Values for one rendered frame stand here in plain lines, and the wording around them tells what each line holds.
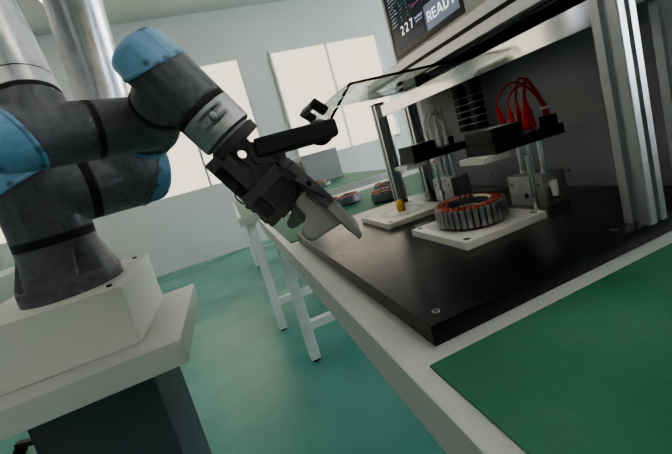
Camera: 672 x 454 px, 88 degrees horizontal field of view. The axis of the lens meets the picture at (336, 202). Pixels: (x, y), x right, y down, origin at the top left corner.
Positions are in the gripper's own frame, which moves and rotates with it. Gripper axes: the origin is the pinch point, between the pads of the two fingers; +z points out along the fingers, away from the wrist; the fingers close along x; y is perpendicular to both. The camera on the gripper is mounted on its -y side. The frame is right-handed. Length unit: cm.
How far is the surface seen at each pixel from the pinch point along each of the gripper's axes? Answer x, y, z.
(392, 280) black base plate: 7.0, 1.9, 7.3
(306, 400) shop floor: -90, 51, 68
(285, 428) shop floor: -80, 60, 62
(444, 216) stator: 0.9, -12.0, 10.9
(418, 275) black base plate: 8.6, -0.7, 8.8
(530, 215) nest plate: 6.9, -19.7, 18.4
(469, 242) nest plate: 7.4, -9.4, 12.6
